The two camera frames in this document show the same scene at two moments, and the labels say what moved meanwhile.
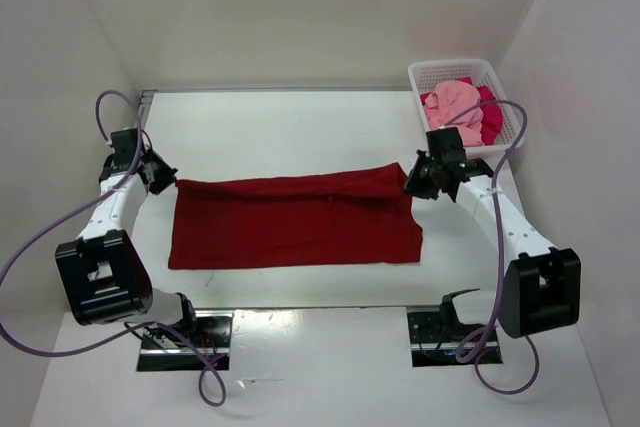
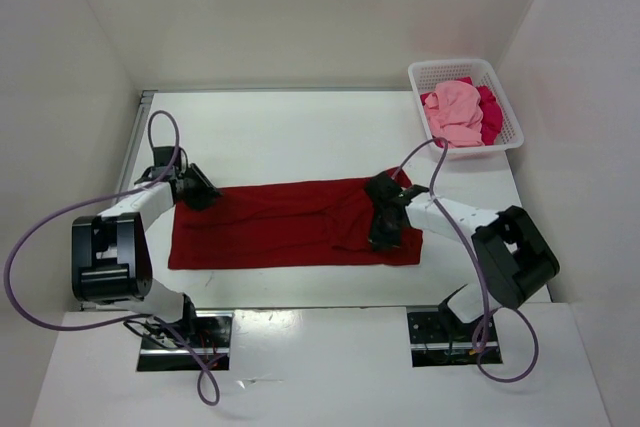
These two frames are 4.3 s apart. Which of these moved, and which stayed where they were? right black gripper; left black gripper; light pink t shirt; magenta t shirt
Moved: right black gripper; left black gripper
Stayed: magenta t shirt; light pink t shirt
